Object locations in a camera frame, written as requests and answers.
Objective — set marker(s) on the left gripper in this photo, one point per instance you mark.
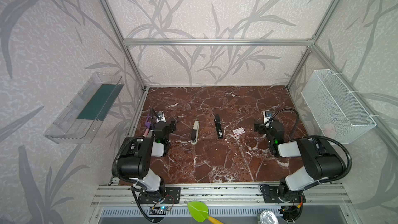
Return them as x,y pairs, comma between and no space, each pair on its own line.
165,127

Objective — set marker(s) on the green plastic scoop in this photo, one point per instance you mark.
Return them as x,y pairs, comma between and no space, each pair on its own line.
200,212

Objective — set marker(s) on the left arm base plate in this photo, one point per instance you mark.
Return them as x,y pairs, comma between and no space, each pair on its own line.
166,195

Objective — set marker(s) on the silver foil roll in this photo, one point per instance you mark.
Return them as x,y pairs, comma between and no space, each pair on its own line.
267,217

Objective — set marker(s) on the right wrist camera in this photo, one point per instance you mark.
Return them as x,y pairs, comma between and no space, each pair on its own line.
267,115

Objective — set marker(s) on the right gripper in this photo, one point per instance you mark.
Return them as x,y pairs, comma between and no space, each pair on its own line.
269,127

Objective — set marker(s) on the aluminium front rail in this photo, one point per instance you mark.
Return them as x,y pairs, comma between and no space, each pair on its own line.
230,194

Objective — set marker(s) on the white black stapler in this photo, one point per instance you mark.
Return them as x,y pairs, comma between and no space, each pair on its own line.
195,133

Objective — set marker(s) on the white wire mesh basket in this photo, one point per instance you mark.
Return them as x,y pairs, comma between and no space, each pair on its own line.
331,101

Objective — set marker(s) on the purple plastic tool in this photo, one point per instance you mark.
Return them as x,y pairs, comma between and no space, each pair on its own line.
149,126

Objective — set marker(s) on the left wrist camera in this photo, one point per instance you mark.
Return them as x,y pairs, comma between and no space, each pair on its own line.
159,116

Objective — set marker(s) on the clear plastic wall bin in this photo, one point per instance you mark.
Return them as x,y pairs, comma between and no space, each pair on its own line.
80,121

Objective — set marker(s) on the pink object in basket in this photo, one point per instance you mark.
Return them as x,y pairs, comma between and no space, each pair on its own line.
328,129

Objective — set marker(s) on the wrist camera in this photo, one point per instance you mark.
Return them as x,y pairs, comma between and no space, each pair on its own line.
159,116
267,115

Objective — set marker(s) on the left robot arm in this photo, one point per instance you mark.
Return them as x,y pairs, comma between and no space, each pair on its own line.
132,162

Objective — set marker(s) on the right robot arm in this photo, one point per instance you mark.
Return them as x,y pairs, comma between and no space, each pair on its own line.
324,160

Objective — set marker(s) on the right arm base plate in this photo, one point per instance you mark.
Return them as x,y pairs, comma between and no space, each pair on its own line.
281,194

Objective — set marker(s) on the red white staple box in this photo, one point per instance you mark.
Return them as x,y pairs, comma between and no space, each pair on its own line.
239,131

